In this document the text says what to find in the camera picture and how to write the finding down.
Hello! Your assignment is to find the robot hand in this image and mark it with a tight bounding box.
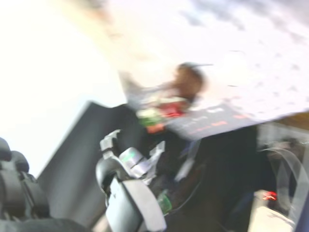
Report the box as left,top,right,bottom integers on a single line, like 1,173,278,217
0,130,167,232

